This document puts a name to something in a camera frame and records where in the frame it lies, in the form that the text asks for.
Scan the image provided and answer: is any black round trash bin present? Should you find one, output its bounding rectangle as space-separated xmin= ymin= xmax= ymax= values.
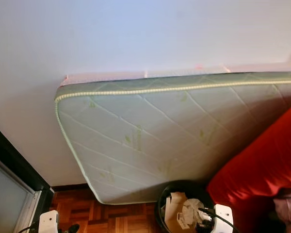
xmin=155 ymin=181 xmax=228 ymax=233

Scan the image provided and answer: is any white quilted green-trim mattress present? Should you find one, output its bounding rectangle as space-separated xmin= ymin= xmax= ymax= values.
xmin=54 ymin=71 xmax=291 ymax=205

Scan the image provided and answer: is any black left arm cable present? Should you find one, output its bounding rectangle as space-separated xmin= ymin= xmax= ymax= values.
xmin=17 ymin=224 xmax=42 ymax=233

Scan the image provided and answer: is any red fabric cushion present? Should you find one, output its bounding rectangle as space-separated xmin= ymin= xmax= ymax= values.
xmin=206 ymin=100 xmax=291 ymax=233

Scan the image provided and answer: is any black door frame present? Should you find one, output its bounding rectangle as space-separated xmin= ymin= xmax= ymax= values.
xmin=0 ymin=121 xmax=54 ymax=233

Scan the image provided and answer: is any dark wooden skirting board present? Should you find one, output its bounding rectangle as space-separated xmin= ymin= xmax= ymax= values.
xmin=52 ymin=183 xmax=93 ymax=192

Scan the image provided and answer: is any tan cardboard piece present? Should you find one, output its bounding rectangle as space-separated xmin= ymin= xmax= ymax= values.
xmin=165 ymin=192 xmax=187 ymax=233

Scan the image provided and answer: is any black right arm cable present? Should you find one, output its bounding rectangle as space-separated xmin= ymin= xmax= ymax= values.
xmin=198 ymin=208 xmax=241 ymax=233

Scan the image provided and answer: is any pale pink wrapped bed base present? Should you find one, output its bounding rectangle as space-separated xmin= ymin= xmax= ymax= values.
xmin=61 ymin=62 xmax=291 ymax=86

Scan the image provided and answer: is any crumpled white paper trash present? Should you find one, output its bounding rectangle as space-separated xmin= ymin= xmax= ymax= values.
xmin=182 ymin=198 xmax=207 ymax=229

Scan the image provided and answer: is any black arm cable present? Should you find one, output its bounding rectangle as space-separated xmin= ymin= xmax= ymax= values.
xmin=17 ymin=224 xmax=42 ymax=233
xmin=198 ymin=208 xmax=241 ymax=233

